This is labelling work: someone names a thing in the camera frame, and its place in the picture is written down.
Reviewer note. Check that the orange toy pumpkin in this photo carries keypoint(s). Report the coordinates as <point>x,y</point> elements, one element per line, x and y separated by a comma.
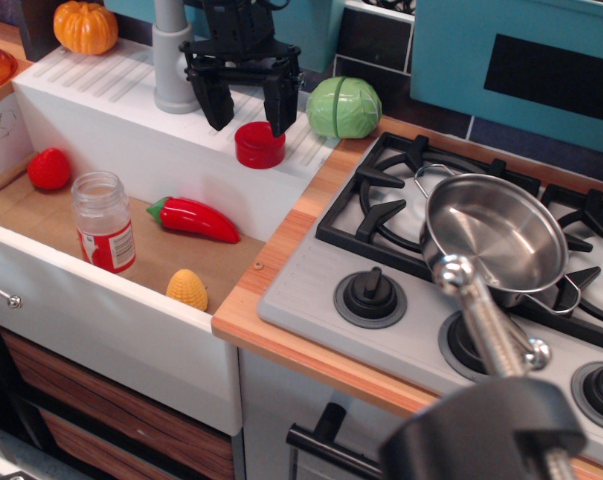
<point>85,27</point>

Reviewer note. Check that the white toy sink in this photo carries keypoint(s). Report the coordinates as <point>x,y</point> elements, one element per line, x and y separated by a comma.
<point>100,111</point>

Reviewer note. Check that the lower wooden drawer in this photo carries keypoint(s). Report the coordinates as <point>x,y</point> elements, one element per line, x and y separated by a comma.
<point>114,456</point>

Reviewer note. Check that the black left stove knob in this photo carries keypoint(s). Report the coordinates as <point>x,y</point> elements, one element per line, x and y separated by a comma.
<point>370,299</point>

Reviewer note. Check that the black oven door handle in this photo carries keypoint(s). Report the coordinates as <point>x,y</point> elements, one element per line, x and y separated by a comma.
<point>320,443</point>

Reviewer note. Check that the grey toy faucet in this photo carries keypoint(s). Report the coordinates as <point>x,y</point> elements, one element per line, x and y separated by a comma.
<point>173,92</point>

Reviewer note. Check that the clear jar with red label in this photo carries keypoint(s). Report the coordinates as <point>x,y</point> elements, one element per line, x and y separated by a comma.
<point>102,217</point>

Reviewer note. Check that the stainless steel pot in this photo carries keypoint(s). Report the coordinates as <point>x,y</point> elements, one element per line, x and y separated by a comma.
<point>514,243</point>

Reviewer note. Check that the teal toy microwave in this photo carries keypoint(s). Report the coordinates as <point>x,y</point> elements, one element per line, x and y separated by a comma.
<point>532,65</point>

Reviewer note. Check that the black right stove knob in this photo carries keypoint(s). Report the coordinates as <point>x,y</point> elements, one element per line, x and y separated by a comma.
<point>587,391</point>

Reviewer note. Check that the wooden drawer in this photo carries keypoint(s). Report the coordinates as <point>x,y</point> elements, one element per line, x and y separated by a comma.
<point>93,401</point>
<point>114,456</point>

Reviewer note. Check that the red toy strawberry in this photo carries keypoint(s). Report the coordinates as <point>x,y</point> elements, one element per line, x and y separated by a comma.
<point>49,170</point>

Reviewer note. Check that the red round plastic cap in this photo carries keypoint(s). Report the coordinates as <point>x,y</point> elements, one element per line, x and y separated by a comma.
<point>256,147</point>

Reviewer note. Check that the green toy cabbage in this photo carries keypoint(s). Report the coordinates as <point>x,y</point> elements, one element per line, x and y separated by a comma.
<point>344,107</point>

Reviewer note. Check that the black burner grate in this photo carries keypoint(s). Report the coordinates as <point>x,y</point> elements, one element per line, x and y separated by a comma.
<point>381,210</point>

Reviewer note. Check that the yellow toy corn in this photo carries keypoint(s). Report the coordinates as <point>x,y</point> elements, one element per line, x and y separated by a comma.
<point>186,287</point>

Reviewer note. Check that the upper wooden drawer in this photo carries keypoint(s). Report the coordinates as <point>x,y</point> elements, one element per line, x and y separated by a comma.
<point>93,401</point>

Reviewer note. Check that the red toy chili pepper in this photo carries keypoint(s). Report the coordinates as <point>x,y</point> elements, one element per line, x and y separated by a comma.
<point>190,216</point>

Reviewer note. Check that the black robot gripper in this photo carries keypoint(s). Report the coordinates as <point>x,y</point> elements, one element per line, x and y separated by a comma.
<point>241,49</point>

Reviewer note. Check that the black stove knob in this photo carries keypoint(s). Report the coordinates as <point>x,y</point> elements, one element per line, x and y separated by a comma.
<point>370,299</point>
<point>587,391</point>
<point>458,350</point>

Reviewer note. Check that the metal towel bar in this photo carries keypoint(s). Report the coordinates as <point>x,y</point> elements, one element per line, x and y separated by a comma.
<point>13,301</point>

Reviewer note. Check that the black middle stove knob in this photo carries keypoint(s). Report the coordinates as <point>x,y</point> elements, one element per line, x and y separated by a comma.
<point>458,350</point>

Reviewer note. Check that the grey toy stove top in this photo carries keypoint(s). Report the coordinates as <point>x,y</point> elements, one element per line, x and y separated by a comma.
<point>300,300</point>

